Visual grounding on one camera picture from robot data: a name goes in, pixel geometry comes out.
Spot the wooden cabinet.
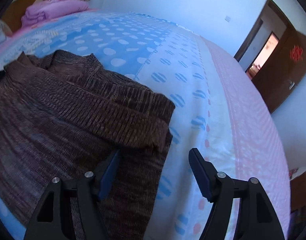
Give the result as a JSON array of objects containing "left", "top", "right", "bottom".
[{"left": 289, "top": 165, "right": 306, "bottom": 213}]

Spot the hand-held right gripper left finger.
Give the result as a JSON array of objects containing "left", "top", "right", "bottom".
[{"left": 23, "top": 149, "right": 121, "bottom": 240}]

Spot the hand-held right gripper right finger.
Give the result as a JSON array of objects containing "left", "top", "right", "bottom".
[{"left": 188, "top": 148, "right": 286, "bottom": 240}]

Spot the folded pink blanket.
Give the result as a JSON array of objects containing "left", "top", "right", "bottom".
[{"left": 21, "top": 0, "right": 90, "bottom": 28}]

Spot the blue pink printed bed sheet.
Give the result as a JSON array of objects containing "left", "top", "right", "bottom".
[{"left": 0, "top": 10, "right": 292, "bottom": 240}]

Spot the red paper door decoration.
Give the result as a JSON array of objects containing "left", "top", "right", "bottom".
[{"left": 289, "top": 44, "right": 304, "bottom": 61}]

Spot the cream and wood headboard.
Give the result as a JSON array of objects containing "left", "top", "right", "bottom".
[{"left": 0, "top": 0, "right": 66, "bottom": 34}]

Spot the brown knitted sweater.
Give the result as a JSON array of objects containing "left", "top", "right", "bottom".
[{"left": 0, "top": 50, "right": 176, "bottom": 240}]

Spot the brown wooden door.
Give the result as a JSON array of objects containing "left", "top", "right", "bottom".
[{"left": 252, "top": 30, "right": 306, "bottom": 114}]

